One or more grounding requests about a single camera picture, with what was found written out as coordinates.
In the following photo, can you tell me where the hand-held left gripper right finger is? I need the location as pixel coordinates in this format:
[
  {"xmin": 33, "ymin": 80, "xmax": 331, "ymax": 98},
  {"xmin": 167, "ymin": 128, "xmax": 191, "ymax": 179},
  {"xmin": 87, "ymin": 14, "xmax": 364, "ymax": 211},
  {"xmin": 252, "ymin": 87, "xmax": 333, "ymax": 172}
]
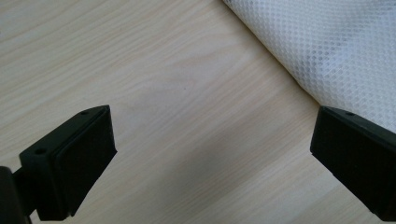
[{"xmin": 310, "ymin": 105, "xmax": 396, "ymax": 222}]

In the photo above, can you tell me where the white cloth bag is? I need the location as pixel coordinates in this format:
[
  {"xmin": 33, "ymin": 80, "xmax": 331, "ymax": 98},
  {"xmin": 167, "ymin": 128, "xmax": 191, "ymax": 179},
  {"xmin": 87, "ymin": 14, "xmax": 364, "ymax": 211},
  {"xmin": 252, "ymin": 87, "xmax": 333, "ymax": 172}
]
[{"xmin": 222, "ymin": 0, "xmax": 396, "ymax": 133}]

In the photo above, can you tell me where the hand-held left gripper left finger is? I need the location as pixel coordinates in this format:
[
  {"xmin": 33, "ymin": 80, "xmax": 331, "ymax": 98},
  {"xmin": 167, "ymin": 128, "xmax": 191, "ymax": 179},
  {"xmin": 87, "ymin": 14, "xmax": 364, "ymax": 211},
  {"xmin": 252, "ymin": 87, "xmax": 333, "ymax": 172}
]
[{"xmin": 19, "ymin": 105, "xmax": 118, "ymax": 222}]

